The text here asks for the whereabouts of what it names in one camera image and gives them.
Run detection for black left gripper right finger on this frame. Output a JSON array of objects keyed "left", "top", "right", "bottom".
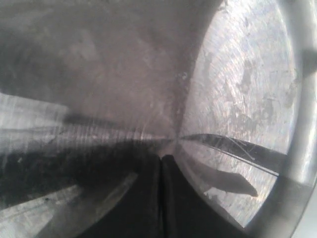
[{"left": 160, "top": 155, "right": 248, "bottom": 238}]

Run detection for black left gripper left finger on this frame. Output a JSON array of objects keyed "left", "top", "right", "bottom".
[{"left": 79, "top": 155, "right": 160, "bottom": 238}]

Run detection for black handled kitchen knife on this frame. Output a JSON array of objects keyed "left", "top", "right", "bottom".
[{"left": 181, "top": 133, "right": 287, "bottom": 176}]

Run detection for round stainless steel plate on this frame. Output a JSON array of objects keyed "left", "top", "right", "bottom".
[{"left": 0, "top": 0, "right": 317, "bottom": 238}]

